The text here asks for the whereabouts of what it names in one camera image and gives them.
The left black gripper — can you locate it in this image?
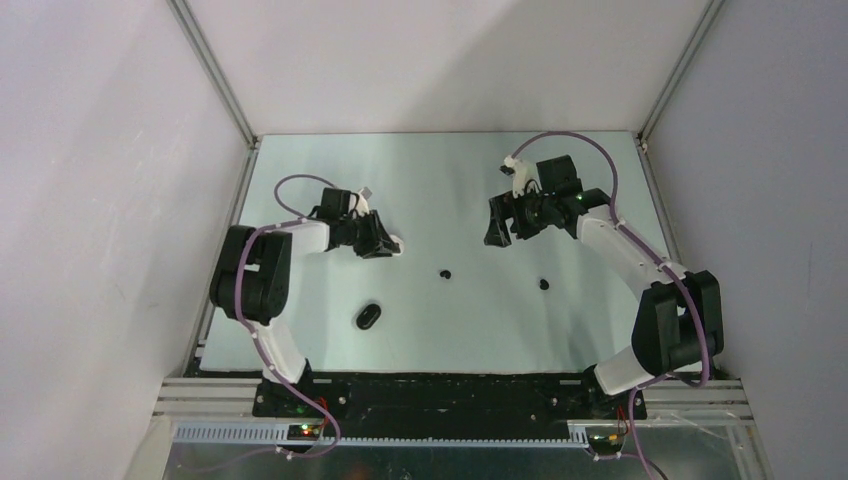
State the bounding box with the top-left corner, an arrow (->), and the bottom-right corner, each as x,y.
339,209 -> 399,259

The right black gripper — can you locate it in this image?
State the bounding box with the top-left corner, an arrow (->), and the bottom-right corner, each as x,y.
485,183 -> 556,247

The black charging case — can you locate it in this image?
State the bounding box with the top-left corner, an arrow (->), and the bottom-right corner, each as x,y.
355,303 -> 382,330

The white earbud charging case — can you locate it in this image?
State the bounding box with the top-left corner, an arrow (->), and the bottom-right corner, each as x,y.
389,234 -> 405,256

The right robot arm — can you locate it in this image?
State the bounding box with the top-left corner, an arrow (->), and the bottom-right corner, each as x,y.
484,155 -> 724,418

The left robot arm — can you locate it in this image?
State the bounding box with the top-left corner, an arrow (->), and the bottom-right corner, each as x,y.
209,187 -> 405,417

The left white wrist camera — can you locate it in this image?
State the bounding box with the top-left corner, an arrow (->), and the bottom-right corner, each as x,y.
350,187 -> 372,217

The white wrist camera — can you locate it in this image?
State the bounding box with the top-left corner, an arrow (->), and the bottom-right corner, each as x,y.
502,156 -> 541,198
350,187 -> 372,217

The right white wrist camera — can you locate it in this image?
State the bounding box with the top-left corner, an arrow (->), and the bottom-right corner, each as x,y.
502,156 -> 541,198

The aluminium frame rail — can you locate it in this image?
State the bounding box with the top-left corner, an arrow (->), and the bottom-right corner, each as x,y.
154,378 -> 753,449

